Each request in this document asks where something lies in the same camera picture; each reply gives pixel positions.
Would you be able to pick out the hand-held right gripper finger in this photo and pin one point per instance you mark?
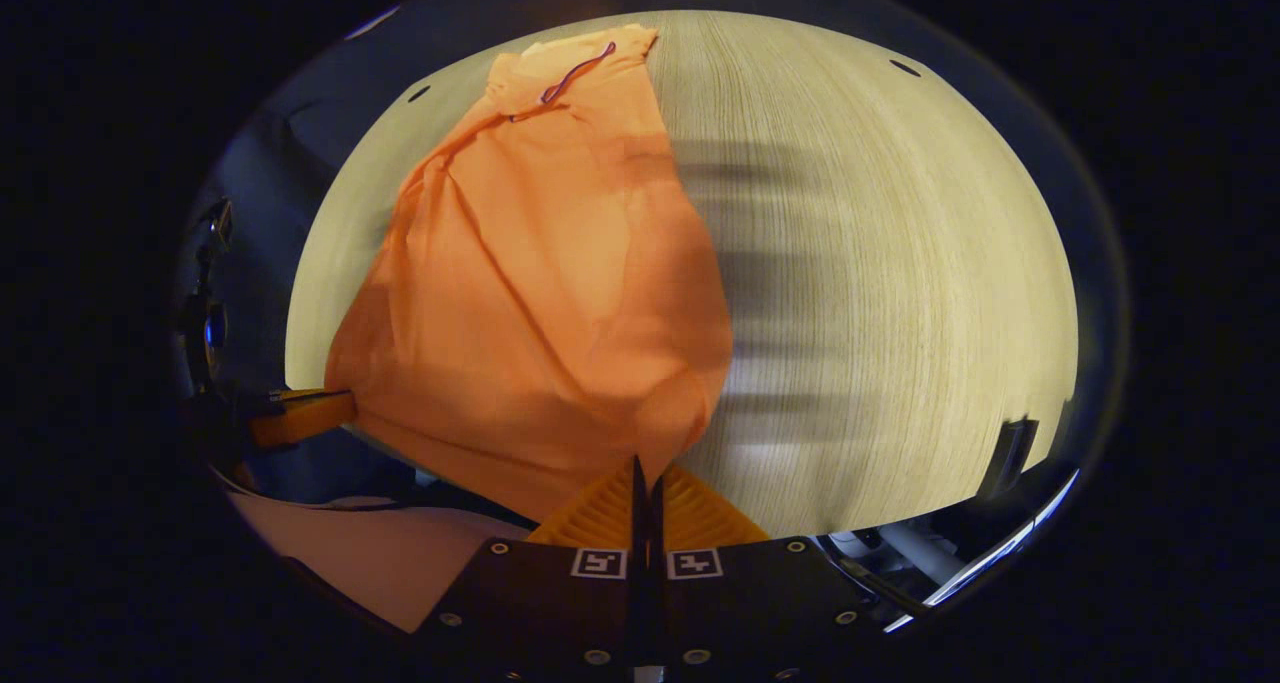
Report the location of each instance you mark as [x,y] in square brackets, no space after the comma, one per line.
[658,538]
[638,538]

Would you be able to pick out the dark flat object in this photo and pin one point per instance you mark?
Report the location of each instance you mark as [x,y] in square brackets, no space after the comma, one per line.
[1010,453]

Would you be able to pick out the orange polo T-shirt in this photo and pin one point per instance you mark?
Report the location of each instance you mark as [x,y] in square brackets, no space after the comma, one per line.
[540,293]

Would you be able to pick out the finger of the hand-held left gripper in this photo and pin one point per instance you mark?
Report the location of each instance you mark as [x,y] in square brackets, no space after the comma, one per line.
[300,415]

